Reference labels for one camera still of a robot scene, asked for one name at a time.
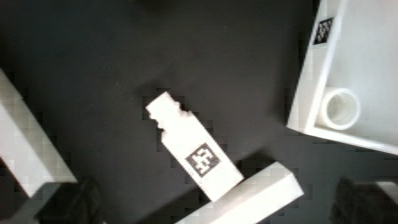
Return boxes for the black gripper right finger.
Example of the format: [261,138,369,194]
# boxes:
[330,178,398,224]

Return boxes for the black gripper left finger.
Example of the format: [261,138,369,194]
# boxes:
[0,178,106,224]

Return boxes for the white table leg one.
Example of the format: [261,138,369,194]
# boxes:
[145,92,243,201]

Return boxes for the white square tabletop tray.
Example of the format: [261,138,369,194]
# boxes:
[285,0,398,155]

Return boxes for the white left obstacle wall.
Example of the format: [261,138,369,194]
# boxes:
[0,70,76,196]

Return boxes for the white obstacle wall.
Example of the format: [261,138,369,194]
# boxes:
[174,162,303,224]
[0,70,76,196]

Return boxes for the white right obstacle wall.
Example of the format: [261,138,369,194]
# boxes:
[174,162,303,224]

